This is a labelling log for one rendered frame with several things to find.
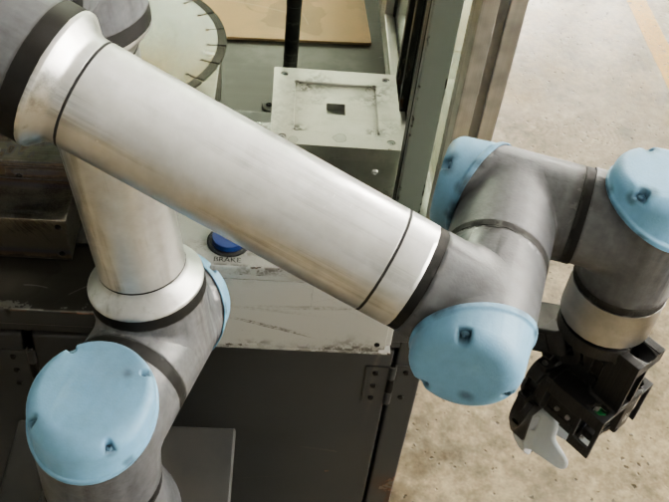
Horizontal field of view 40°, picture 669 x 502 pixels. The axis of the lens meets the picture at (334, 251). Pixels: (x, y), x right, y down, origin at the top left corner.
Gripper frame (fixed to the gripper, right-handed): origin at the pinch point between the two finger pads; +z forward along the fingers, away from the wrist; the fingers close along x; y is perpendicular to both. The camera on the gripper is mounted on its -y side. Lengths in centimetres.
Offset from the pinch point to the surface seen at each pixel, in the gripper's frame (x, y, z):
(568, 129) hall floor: 162, -96, 91
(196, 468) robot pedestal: -22.4, -24.9, 16.2
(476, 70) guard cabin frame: 12.5, -25.5, -23.9
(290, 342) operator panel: -3.5, -32.2, 14.5
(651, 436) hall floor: 88, -11, 91
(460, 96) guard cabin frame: 11.8, -26.2, -20.5
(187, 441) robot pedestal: -21.2, -28.4, 16.2
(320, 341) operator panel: -0.6, -29.8, 14.1
